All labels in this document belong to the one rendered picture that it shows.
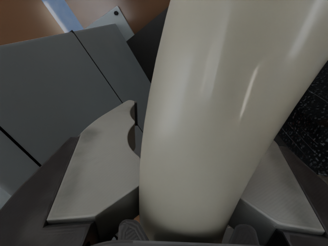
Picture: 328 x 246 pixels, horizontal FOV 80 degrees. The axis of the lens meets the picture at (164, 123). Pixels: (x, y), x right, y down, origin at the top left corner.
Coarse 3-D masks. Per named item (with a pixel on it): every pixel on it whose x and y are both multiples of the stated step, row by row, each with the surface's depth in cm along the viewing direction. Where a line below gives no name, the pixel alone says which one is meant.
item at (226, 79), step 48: (192, 0) 3; (240, 0) 2; (288, 0) 2; (192, 48) 3; (240, 48) 3; (288, 48) 3; (192, 96) 3; (240, 96) 3; (288, 96) 3; (144, 144) 5; (192, 144) 4; (240, 144) 3; (144, 192) 5; (192, 192) 4; (240, 192) 5; (192, 240) 5
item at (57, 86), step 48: (0, 48) 33; (48, 48) 43; (96, 48) 64; (0, 96) 30; (48, 96) 38; (96, 96) 53; (144, 96) 87; (0, 144) 27; (48, 144) 34; (0, 192) 25
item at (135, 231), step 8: (120, 224) 5; (128, 224) 5; (136, 224) 5; (240, 224) 5; (120, 232) 5; (128, 232) 5; (136, 232) 5; (144, 232) 5; (240, 232) 5; (248, 232) 5; (120, 240) 5; (128, 240) 5; (136, 240) 5; (144, 240) 5; (232, 240) 5; (240, 240) 5; (248, 240) 5; (256, 240) 5
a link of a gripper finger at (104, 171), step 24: (96, 120) 10; (120, 120) 10; (96, 144) 8; (120, 144) 8; (72, 168) 7; (96, 168) 7; (120, 168) 7; (72, 192) 6; (96, 192) 6; (120, 192) 6; (48, 216) 5; (72, 216) 5; (96, 216) 6; (120, 216) 6
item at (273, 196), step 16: (272, 144) 9; (272, 160) 8; (256, 176) 7; (272, 176) 7; (288, 176) 7; (256, 192) 6; (272, 192) 6; (288, 192) 6; (240, 208) 6; (256, 208) 6; (272, 208) 6; (288, 208) 6; (304, 208) 6; (256, 224) 6; (272, 224) 6; (288, 224) 6; (304, 224) 6; (320, 224) 6
